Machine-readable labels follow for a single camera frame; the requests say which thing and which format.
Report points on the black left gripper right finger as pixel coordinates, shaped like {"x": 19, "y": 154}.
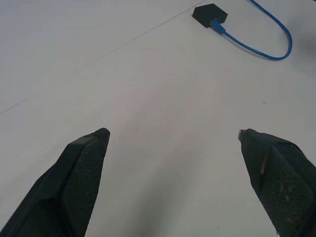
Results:
{"x": 281, "y": 185}

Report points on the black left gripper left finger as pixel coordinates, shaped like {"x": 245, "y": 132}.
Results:
{"x": 61, "y": 187}

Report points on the small black box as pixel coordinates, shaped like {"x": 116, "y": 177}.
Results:
{"x": 207, "y": 13}

